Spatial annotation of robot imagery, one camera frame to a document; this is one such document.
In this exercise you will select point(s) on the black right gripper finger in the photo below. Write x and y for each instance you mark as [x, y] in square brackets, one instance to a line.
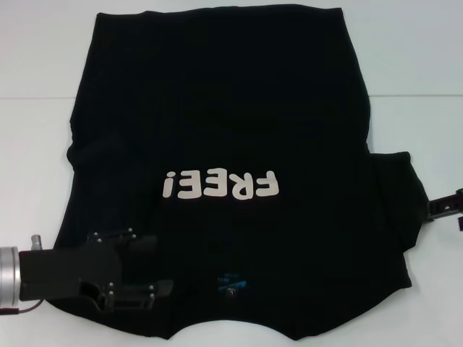
[439, 211]
[461, 224]

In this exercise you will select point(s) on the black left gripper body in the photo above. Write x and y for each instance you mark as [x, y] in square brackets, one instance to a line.
[65, 274]

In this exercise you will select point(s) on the black shirt with FREE print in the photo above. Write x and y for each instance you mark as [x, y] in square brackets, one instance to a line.
[217, 108]

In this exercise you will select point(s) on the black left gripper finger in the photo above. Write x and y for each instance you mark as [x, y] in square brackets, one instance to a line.
[137, 244]
[141, 292]

